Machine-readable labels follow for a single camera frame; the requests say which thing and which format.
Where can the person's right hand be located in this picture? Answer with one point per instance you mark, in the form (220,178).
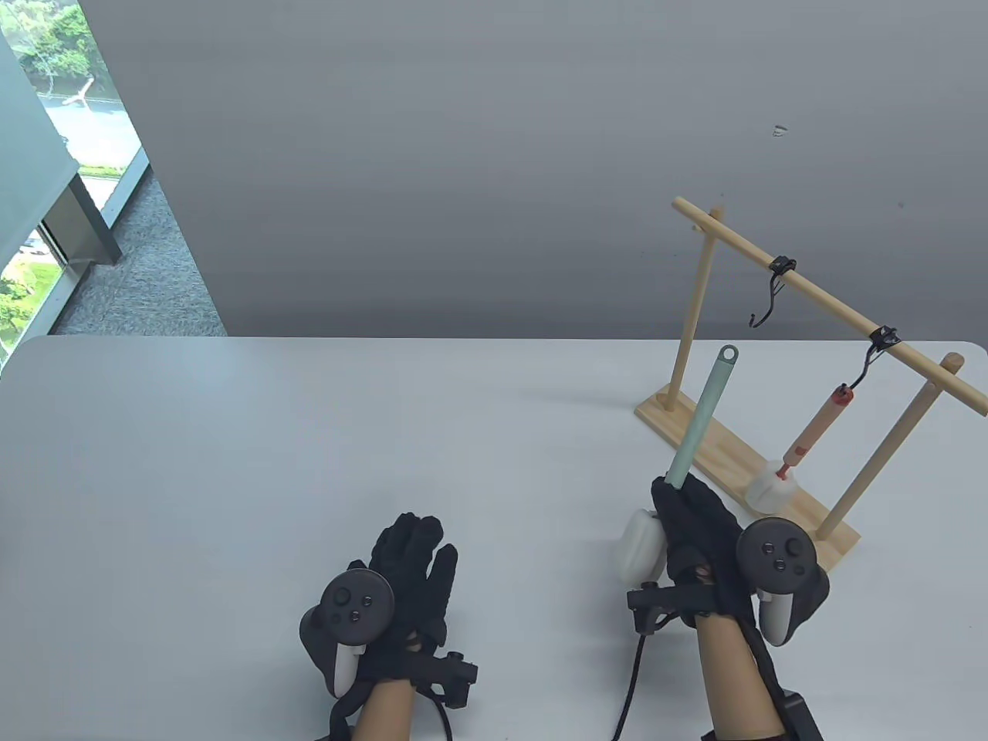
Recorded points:
(702,532)

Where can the person's left hand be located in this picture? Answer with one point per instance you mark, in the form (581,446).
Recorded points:
(417,571)

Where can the black s-hook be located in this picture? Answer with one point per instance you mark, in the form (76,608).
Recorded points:
(782,265)
(884,336)

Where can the person's left forearm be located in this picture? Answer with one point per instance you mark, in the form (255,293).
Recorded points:
(386,714)

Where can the person's right forearm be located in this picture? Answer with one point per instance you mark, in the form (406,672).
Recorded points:
(733,679)

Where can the dark grey handheld controller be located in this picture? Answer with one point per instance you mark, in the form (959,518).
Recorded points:
(776,556)
(355,606)

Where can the wooden hanging rack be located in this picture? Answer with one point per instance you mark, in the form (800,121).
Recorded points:
(834,306)

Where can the grey window pillar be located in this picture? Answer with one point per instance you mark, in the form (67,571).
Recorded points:
(31,170)

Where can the glass window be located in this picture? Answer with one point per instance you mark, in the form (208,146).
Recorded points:
(85,123)

